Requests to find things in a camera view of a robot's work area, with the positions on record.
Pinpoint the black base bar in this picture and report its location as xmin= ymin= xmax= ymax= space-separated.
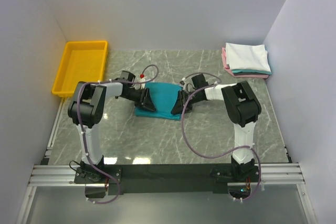
xmin=74 ymin=163 xmax=260 ymax=195

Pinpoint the teal folded t shirt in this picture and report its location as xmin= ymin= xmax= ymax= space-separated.
xmin=231 ymin=69 xmax=272 ymax=75

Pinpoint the aluminium frame rail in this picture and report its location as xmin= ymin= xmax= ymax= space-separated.
xmin=17 ymin=99 xmax=316 ymax=223

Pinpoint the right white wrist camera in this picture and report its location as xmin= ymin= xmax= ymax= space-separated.
xmin=179 ymin=78 xmax=194 ymax=92

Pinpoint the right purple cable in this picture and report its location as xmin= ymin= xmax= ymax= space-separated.
xmin=181 ymin=72 xmax=262 ymax=201

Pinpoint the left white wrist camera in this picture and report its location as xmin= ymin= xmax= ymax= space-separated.
xmin=134 ymin=73 xmax=151 ymax=90

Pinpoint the pink folded t shirt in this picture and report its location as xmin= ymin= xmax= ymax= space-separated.
xmin=222 ymin=47 xmax=269 ymax=79

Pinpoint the teal polo t shirt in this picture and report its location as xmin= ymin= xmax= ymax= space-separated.
xmin=134 ymin=82 xmax=182 ymax=121

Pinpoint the white folded t shirt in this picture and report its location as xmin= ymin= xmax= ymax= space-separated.
xmin=225 ymin=43 xmax=271 ymax=72

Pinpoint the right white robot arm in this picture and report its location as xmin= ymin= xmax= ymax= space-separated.
xmin=171 ymin=72 xmax=261 ymax=181

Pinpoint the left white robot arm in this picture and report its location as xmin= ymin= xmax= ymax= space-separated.
xmin=68 ymin=70 xmax=156 ymax=183

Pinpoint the yellow plastic bin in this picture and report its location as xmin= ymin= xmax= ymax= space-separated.
xmin=51 ymin=41 xmax=108 ymax=98

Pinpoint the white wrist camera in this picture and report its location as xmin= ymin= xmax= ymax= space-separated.
xmin=134 ymin=73 xmax=151 ymax=90
xmin=179 ymin=78 xmax=194 ymax=92

